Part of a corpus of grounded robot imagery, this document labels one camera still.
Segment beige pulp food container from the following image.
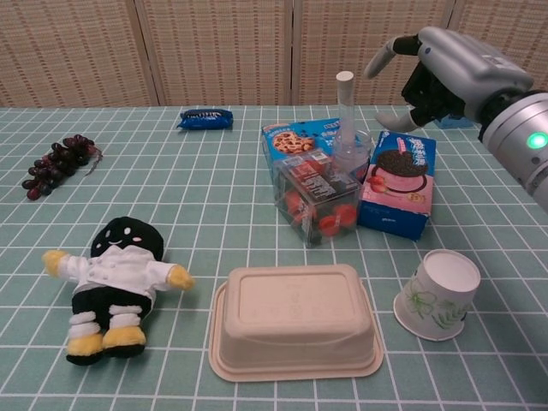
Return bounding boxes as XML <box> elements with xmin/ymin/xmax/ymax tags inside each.
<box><xmin>208</xmin><ymin>264</ymin><xmax>384</xmax><ymax>382</ymax></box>

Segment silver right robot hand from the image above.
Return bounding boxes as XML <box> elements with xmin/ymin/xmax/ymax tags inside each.
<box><xmin>363</xmin><ymin>26</ymin><xmax>534</xmax><ymax>134</ymax></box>

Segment white paper cup green print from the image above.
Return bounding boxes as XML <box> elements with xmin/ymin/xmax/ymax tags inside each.
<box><xmin>392</xmin><ymin>248</ymin><xmax>481</xmax><ymax>343</ymax></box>

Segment black plush doll white coat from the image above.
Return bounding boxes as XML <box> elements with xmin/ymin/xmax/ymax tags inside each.
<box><xmin>41</xmin><ymin>216</ymin><xmax>196</xmax><ymax>366</ymax></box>

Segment light blue cube box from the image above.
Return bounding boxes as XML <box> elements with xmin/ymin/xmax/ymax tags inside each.
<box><xmin>435</xmin><ymin>111</ymin><xmax>475</xmax><ymax>129</ymax></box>

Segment woven bamboo folding screen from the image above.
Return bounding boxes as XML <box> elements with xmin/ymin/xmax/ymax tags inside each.
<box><xmin>0</xmin><ymin>0</ymin><xmax>548</xmax><ymax>109</ymax></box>

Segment dark purple grape bunch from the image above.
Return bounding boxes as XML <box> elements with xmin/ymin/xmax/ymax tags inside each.
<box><xmin>21</xmin><ymin>134</ymin><xmax>104</xmax><ymax>201</ymax></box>

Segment blue chocolate chip cookie box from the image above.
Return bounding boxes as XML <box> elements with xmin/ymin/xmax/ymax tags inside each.
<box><xmin>260</xmin><ymin>117</ymin><xmax>365</xmax><ymax>183</ymax></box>

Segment clear plastic box red items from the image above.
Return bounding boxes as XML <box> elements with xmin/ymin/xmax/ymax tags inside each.
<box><xmin>273</xmin><ymin>149</ymin><xmax>363</xmax><ymax>248</ymax></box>

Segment green checked tablecloth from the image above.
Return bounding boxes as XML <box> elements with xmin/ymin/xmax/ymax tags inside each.
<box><xmin>0</xmin><ymin>104</ymin><xmax>548</xmax><ymax>411</ymax></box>

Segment clear test tube white cap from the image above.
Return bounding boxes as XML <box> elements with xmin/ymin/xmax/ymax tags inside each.
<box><xmin>335</xmin><ymin>71</ymin><xmax>355</xmax><ymax>153</ymax></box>

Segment blue Oreo snack pack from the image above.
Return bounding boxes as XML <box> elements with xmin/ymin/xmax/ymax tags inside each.
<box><xmin>176</xmin><ymin>108</ymin><xmax>235</xmax><ymax>132</ymax></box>

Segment pink blue Oreo box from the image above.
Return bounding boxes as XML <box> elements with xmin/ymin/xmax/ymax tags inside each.
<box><xmin>356</xmin><ymin>130</ymin><xmax>438</xmax><ymax>243</ymax></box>

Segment clear plastic beaker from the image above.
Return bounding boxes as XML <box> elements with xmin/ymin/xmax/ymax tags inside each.
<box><xmin>331</xmin><ymin>128</ymin><xmax>372</xmax><ymax>175</ymax></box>

